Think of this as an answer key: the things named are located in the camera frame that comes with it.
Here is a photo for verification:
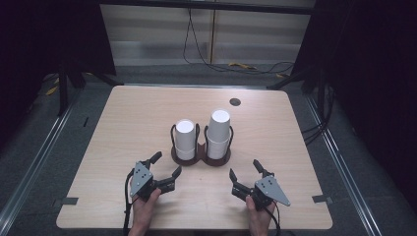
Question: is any black curtain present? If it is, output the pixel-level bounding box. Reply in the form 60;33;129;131
0;0;117;148
290;0;417;206

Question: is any person's right hand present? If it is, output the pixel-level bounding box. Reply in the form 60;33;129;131
245;195;276;231

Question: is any metal floor rail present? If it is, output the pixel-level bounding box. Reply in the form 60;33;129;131
304;94;385;236
0;87;83;230

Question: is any person's left hand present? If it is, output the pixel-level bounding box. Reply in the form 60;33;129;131
131;189;162;231

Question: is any tall stack of white cups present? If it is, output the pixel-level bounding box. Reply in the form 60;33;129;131
206;108;231;160

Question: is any right hand-held gripper cable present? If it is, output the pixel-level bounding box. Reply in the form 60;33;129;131
264;202;282;236

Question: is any bundle of black cables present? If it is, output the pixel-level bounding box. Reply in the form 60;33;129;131
301;84;336;146

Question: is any dark double cup holder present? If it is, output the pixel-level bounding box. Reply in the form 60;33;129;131
169;123;235;167

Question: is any long yellow floor strip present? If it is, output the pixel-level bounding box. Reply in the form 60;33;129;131
228;62;259;71

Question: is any short stack of white cups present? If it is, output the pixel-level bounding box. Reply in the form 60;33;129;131
174;118;197;161

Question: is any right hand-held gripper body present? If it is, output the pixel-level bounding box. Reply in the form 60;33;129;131
231;176;291;211

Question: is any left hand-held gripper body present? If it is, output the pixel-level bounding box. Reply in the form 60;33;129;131
129;160;177;202

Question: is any black metal stand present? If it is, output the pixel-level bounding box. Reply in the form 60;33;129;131
56;62;124;118

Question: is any black overhead bar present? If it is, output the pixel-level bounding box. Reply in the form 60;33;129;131
97;0;317;16

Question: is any black hanging cable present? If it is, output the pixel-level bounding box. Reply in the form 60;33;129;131
182;8;295;76

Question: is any grey tape piece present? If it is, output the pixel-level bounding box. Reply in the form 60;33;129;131
53;197;80;207
311;194;334;205

